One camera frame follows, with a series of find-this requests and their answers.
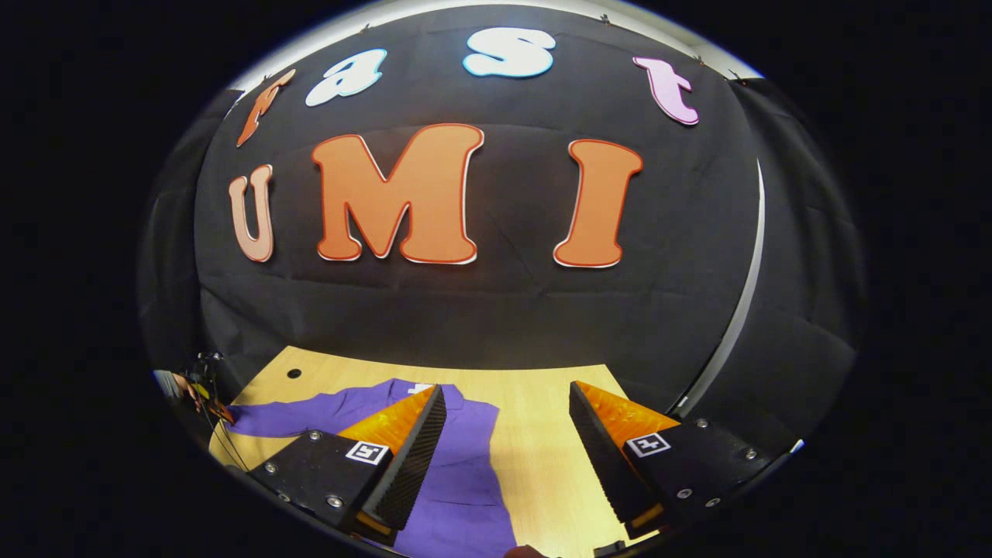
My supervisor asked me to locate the white vertical pole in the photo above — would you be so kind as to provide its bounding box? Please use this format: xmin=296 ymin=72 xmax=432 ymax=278
xmin=670 ymin=159 xmax=768 ymax=415

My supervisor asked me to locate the purple shirt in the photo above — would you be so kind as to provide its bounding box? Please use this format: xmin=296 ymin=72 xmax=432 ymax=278
xmin=225 ymin=378 xmax=518 ymax=558

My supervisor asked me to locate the black side cloth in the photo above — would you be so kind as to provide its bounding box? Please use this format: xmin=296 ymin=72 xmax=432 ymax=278
xmin=686 ymin=77 xmax=867 ymax=458
xmin=138 ymin=89 xmax=241 ymax=373

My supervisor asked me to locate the black cable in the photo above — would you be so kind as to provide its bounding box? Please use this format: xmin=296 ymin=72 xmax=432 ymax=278
xmin=198 ymin=399 xmax=253 ymax=472

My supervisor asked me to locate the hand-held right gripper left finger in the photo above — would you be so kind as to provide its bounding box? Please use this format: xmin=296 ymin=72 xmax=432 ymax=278
xmin=248 ymin=384 xmax=449 ymax=547

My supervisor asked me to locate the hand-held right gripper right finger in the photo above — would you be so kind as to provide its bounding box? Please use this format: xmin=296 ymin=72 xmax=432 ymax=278
xmin=568 ymin=380 xmax=780 ymax=541

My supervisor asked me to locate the black backdrop cloth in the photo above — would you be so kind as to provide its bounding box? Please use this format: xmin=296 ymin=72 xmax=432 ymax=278
xmin=194 ymin=4 xmax=764 ymax=412

